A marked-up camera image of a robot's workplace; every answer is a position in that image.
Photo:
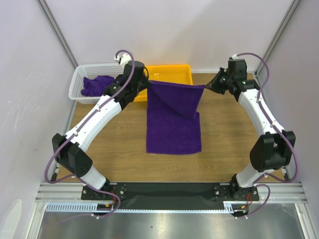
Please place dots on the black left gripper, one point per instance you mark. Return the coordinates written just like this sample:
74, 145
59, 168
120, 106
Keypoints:
145, 79

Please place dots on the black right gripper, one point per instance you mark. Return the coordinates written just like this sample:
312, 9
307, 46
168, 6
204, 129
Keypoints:
219, 80

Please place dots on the purple towel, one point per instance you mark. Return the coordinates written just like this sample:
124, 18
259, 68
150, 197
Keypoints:
95, 87
173, 122

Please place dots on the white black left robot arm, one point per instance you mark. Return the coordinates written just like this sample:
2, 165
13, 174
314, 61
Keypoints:
70, 149

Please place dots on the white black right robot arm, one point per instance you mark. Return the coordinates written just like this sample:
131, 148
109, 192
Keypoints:
274, 147

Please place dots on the white perforated plastic basket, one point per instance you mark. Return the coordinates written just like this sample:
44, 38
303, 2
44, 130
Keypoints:
90, 71

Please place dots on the yellow plastic tray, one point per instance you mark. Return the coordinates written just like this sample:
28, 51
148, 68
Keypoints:
176, 73

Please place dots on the purple towel in basket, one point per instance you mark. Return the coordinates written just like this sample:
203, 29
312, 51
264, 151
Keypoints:
95, 87

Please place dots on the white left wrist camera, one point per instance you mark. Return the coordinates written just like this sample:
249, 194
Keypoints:
123, 60

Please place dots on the white slotted cable duct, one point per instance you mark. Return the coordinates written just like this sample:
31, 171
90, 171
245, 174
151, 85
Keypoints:
226, 208

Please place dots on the aluminium frame rail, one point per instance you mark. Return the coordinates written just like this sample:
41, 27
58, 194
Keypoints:
285, 193

